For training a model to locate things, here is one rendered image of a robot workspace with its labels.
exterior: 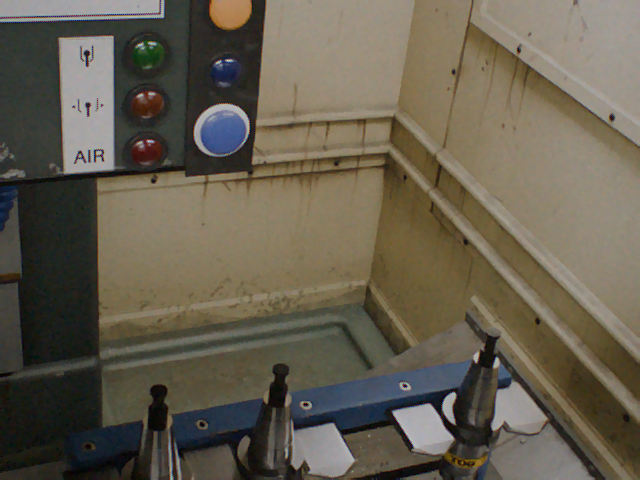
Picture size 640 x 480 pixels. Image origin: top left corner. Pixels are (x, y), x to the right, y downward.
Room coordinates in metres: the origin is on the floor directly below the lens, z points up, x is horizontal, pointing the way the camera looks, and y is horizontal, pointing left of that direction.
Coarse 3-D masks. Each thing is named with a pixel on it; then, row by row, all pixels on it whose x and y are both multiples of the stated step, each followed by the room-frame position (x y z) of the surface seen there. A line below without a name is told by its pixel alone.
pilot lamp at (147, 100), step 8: (136, 96) 0.53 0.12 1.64; (144, 96) 0.53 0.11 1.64; (152, 96) 0.53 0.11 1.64; (160, 96) 0.54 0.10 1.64; (136, 104) 0.53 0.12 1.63; (144, 104) 0.53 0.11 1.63; (152, 104) 0.53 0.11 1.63; (160, 104) 0.53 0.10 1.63; (136, 112) 0.53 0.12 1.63; (144, 112) 0.53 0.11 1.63; (152, 112) 0.53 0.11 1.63; (160, 112) 0.54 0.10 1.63; (144, 120) 0.53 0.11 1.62
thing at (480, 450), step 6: (450, 450) 0.75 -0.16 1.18; (456, 450) 0.74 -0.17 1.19; (462, 450) 0.74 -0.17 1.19; (468, 450) 0.74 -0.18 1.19; (474, 450) 0.74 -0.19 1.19; (480, 450) 0.74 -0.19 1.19; (486, 450) 0.75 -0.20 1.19; (462, 456) 0.74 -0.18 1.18; (468, 456) 0.74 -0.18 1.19; (474, 456) 0.74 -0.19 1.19; (480, 456) 0.75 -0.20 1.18; (468, 468) 0.74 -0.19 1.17
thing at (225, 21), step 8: (216, 0) 0.55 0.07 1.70; (224, 0) 0.55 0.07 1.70; (232, 0) 0.55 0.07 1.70; (240, 0) 0.55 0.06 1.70; (248, 0) 0.56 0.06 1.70; (216, 8) 0.55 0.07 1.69; (224, 8) 0.55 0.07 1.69; (232, 8) 0.55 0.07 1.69; (240, 8) 0.55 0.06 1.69; (248, 8) 0.55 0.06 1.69; (216, 16) 0.55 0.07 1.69; (224, 16) 0.55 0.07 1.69; (232, 16) 0.55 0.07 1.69; (240, 16) 0.55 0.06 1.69; (248, 16) 0.56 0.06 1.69; (216, 24) 0.55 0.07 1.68; (224, 24) 0.55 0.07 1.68; (232, 24) 0.55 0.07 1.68; (240, 24) 0.55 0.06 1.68
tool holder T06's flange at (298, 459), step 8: (248, 440) 0.68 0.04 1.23; (296, 440) 0.69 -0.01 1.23; (240, 448) 0.67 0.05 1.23; (296, 448) 0.68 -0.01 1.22; (240, 456) 0.66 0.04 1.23; (248, 456) 0.66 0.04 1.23; (296, 456) 0.67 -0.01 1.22; (240, 464) 0.65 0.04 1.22; (248, 464) 0.65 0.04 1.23; (296, 464) 0.66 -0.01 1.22; (248, 472) 0.65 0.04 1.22; (256, 472) 0.64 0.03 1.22; (264, 472) 0.65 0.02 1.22; (272, 472) 0.65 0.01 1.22; (280, 472) 0.65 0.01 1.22; (288, 472) 0.66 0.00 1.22; (296, 472) 0.65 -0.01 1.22
